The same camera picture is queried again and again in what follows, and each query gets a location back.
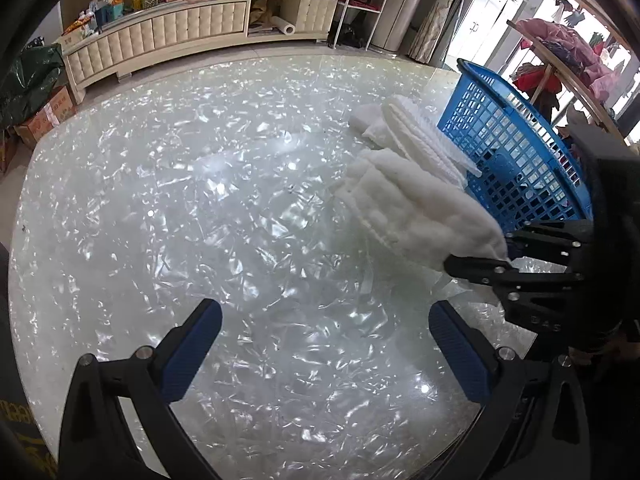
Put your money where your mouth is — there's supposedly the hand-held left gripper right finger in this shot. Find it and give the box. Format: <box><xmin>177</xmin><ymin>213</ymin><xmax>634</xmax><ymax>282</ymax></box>
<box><xmin>428</xmin><ymin>300</ymin><xmax>594</xmax><ymax>480</ymax></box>

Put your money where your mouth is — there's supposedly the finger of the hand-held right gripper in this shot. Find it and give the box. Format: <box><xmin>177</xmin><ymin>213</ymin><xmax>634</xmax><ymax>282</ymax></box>
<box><xmin>504</xmin><ymin>219</ymin><xmax>596</xmax><ymax>274</ymax></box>
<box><xmin>444</xmin><ymin>254</ymin><xmax>586</xmax><ymax>352</ymax></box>

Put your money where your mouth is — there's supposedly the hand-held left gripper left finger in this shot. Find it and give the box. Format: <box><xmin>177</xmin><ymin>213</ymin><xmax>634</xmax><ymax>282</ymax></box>
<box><xmin>59</xmin><ymin>298</ymin><xmax>223</xmax><ymax>480</ymax></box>

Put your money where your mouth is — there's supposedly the white fluffy towel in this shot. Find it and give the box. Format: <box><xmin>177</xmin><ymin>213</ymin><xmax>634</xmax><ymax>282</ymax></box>
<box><xmin>330</xmin><ymin>150</ymin><xmax>512</xmax><ymax>274</ymax></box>

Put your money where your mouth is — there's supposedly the blue plastic basket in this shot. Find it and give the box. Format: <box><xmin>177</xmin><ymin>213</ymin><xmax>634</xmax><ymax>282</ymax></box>
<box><xmin>436</xmin><ymin>58</ymin><xmax>595</xmax><ymax>234</ymax></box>

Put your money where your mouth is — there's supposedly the wooden clothes rack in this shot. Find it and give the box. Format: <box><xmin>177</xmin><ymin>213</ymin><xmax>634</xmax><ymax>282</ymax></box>
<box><xmin>506</xmin><ymin>20</ymin><xmax>640</xmax><ymax>152</ymax></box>

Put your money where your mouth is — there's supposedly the pink clothes pile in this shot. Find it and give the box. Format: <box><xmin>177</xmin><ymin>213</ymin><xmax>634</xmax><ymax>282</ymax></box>
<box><xmin>515</xmin><ymin>17</ymin><xmax>621</xmax><ymax>97</ymax></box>

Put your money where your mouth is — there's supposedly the patterned curtain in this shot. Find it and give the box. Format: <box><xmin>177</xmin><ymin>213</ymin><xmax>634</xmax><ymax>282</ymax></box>
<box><xmin>407</xmin><ymin>0</ymin><xmax>484</xmax><ymax>66</ymax></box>

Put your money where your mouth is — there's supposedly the standing air conditioner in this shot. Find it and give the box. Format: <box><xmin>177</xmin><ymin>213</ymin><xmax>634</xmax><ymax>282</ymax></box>
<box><xmin>367</xmin><ymin>0</ymin><xmax>436</xmax><ymax>54</ymax></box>

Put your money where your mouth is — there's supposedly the cardboard box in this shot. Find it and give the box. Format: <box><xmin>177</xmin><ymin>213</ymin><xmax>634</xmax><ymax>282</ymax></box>
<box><xmin>14</xmin><ymin>85</ymin><xmax>77</xmax><ymax>150</ymax></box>

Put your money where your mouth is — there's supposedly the green bag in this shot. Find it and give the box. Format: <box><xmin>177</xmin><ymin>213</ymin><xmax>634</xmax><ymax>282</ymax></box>
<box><xmin>0</xmin><ymin>42</ymin><xmax>69</xmax><ymax>129</ymax></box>

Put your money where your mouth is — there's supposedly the cream television cabinet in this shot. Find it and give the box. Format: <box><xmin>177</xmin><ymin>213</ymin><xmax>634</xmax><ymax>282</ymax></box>
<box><xmin>62</xmin><ymin>0</ymin><xmax>341</xmax><ymax>92</ymax></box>

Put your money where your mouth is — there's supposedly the white wire rack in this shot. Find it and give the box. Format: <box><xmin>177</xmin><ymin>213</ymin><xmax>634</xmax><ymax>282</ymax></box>
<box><xmin>327</xmin><ymin>0</ymin><xmax>401</xmax><ymax>51</ymax></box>

